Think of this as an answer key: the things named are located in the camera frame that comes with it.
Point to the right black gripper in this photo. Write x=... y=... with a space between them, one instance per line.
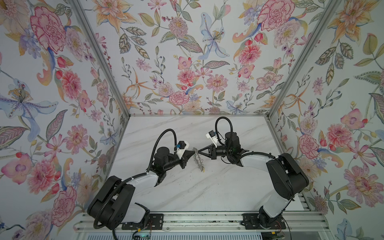
x=212 y=150

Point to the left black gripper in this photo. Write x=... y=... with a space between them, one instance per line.
x=183 y=159

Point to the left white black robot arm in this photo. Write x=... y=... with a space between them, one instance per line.
x=112 y=205

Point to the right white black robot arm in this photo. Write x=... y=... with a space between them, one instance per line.
x=287 y=177

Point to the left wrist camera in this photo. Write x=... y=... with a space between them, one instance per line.
x=181 y=147

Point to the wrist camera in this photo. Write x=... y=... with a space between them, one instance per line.
x=181 y=147
x=212 y=135

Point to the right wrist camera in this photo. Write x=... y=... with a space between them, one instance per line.
x=212 y=135

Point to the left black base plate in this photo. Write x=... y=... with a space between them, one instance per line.
x=149 y=222

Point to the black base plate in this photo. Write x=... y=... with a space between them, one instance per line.
x=149 y=222
x=256 y=221

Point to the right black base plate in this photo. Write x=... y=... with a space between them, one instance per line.
x=256 y=221

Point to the aluminium mounting rail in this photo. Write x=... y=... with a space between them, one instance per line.
x=293 y=221

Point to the left aluminium corner post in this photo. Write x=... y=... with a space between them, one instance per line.
x=94 y=44

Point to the aluminium corner post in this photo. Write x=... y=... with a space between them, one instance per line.
x=312 y=42
x=94 y=44

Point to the right aluminium corner post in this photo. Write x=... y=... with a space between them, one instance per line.
x=312 y=42

